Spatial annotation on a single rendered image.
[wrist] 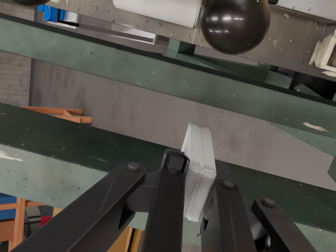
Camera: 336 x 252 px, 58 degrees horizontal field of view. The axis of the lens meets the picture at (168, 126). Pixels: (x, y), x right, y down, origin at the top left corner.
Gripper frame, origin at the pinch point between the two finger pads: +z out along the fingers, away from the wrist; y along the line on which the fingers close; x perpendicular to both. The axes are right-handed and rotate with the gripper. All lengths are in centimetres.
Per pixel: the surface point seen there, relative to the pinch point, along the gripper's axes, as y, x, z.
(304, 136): 34, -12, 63
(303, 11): 6.4, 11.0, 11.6
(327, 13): 8.4, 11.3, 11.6
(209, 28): -1.3, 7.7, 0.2
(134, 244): -4, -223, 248
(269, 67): 43, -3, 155
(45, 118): -17.8, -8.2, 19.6
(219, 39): -0.7, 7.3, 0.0
